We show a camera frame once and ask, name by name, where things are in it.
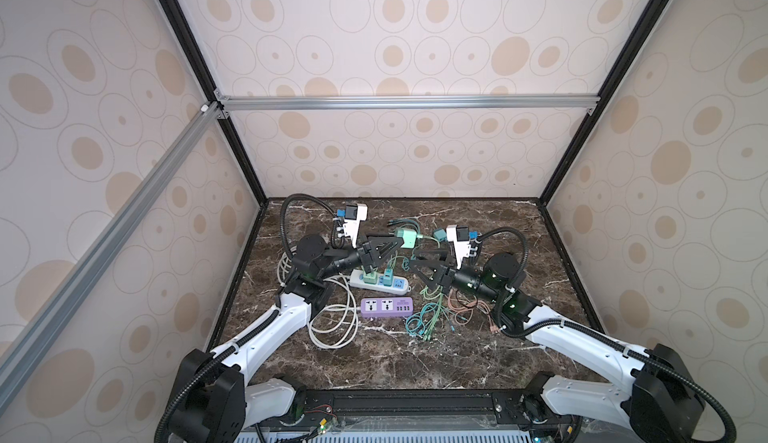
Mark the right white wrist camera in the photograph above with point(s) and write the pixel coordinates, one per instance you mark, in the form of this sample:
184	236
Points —
464	242

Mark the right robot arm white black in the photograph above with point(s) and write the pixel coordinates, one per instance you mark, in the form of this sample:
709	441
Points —
649	391

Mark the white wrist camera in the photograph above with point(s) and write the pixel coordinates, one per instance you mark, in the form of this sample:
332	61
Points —
464	242
348	221

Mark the light green charger plug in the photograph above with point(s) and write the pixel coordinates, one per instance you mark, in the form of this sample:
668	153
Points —
371	278

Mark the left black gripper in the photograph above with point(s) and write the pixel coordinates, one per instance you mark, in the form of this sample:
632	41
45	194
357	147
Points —
365	257

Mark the teal charger plug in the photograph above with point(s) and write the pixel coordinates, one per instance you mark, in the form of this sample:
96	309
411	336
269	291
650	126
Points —
440	235
387	277

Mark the purple power strip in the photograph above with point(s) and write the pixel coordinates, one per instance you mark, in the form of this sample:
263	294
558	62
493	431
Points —
378	308

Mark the darker green charger plug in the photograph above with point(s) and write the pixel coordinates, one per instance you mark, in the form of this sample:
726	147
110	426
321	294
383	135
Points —
409	237

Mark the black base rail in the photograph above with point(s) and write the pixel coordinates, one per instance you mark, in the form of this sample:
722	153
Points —
400	415

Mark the diagonal aluminium rail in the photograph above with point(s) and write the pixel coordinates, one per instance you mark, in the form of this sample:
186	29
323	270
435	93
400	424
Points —
40	334

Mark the horizontal aluminium rail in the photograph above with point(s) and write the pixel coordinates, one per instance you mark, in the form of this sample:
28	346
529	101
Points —
426	102

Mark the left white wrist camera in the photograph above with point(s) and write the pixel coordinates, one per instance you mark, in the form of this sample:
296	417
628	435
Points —
348	221

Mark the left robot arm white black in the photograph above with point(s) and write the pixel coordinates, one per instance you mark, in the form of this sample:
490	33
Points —
213	398

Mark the white blue power strip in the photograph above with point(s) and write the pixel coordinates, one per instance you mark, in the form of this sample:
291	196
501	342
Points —
400	285

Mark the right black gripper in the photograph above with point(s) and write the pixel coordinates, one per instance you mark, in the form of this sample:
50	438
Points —
448	276

